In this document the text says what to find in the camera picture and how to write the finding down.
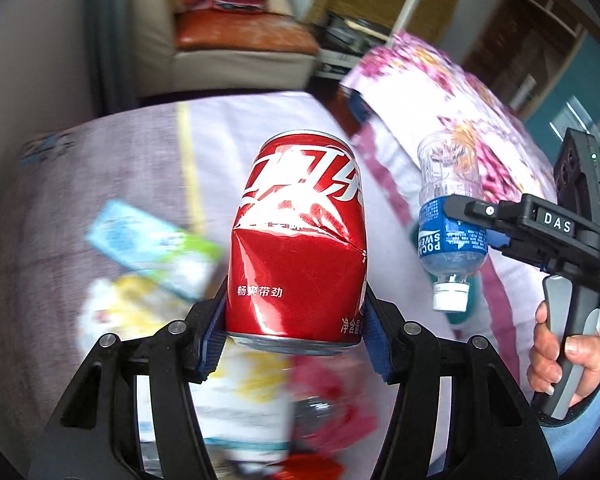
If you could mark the blue drink carton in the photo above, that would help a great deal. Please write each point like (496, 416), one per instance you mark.
(150, 247)

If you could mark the white yellow plastic wrapper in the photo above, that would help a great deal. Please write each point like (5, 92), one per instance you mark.
(250, 400)

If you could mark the red soda can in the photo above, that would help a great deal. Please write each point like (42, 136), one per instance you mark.
(295, 260)

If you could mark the brown wooden cabinet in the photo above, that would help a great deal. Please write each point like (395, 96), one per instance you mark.
(510, 45)

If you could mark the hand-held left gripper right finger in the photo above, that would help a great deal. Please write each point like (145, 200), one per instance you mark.
(377, 347)

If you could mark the grey striped bed cover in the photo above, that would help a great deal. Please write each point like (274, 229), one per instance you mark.
(105, 170)

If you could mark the orange seat cushion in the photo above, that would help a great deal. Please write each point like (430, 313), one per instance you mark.
(245, 35)

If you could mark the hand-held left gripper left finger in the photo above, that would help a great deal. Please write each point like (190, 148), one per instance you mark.
(211, 345)

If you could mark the person's right hand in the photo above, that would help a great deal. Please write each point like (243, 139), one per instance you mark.
(587, 355)

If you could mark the blue grey curtain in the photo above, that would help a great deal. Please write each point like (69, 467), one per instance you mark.
(107, 35)

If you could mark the red plastic wrapper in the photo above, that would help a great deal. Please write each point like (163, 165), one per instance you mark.
(340, 400)

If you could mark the white pole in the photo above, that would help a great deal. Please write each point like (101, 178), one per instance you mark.
(410, 0)

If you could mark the cream sofa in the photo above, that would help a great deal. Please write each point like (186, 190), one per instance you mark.
(155, 35)

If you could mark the clear plastic bottle blue label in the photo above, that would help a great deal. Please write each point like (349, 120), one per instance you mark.
(445, 240)

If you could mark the stereo equipment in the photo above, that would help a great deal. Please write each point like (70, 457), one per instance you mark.
(345, 40)

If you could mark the pink floral blanket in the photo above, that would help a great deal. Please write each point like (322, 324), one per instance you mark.
(430, 90)

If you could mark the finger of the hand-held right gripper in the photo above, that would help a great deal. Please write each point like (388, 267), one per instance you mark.
(504, 242)
(485, 212)

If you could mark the person's right forearm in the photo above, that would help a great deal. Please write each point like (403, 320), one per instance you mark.
(577, 440)

